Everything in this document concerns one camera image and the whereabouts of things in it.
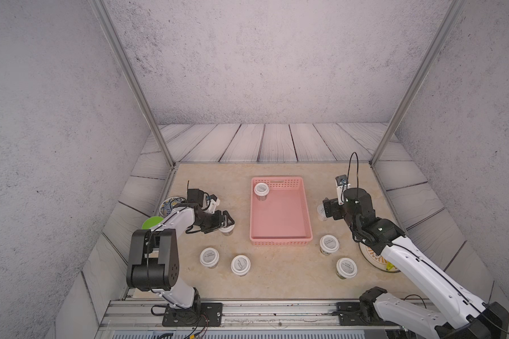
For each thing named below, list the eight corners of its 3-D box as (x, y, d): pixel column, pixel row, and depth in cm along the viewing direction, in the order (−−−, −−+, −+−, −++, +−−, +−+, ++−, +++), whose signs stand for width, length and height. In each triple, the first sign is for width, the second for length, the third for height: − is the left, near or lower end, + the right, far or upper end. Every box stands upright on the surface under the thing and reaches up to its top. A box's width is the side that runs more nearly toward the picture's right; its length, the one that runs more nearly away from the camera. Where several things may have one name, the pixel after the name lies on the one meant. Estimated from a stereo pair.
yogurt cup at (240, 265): (232, 278, 83) (230, 272, 77) (233, 261, 87) (231, 254, 82) (250, 278, 83) (249, 272, 77) (250, 261, 87) (249, 254, 82)
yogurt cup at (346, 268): (334, 281, 82) (339, 275, 76) (331, 264, 86) (335, 257, 81) (353, 281, 82) (359, 275, 76) (348, 264, 86) (354, 257, 81)
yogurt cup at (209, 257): (202, 270, 85) (198, 263, 79) (205, 255, 89) (201, 247, 83) (219, 270, 85) (216, 263, 79) (221, 255, 89) (218, 247, 83)
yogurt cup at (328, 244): (318, 256, 88) (322, 249, 83) (316, 242, 92) (319, 234, 87) (335, 256, 88) (340, 249, 82) (332, 242, 92) (336, 234, 87)
